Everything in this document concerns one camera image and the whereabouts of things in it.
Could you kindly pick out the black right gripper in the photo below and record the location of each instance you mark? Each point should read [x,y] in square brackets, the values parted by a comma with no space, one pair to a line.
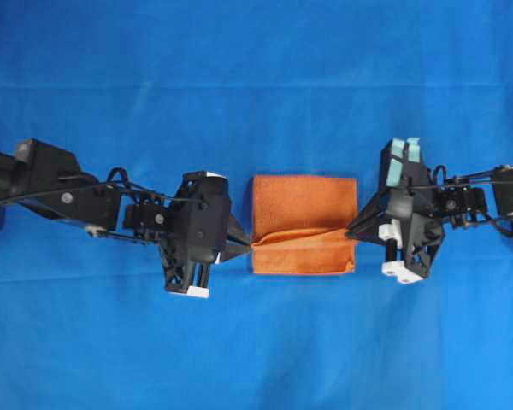
[400,215]

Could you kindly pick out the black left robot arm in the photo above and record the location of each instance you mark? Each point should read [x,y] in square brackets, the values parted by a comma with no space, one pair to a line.
[49,182]

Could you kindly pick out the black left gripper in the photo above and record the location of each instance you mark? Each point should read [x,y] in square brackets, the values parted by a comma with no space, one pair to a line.
[196,238]

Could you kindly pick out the blue table cloth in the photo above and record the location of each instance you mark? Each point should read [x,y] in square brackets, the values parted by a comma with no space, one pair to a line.
[242,88]

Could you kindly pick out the orange towel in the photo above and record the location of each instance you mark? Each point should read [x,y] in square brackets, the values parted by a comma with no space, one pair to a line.
[300,225]

